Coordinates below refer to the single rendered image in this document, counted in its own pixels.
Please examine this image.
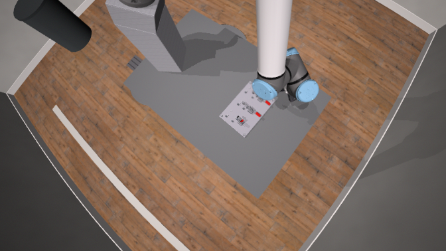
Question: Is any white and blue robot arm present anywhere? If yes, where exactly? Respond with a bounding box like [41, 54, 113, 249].
[252, 0, 319, 102]

